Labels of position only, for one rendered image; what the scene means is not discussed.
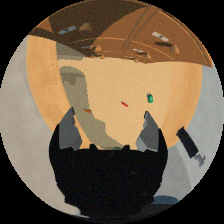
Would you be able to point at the brown wooden chest of drawers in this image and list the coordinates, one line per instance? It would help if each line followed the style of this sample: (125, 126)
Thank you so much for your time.
(145, 15)

